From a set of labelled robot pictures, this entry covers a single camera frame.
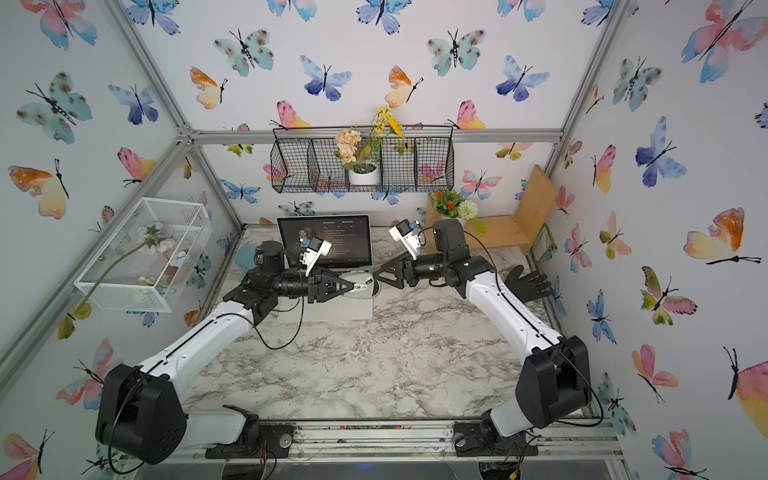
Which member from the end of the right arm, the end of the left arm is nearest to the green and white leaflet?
the end of the right arm

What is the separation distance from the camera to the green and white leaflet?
107 cm

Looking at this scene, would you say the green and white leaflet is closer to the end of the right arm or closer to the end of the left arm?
the end of the right arm
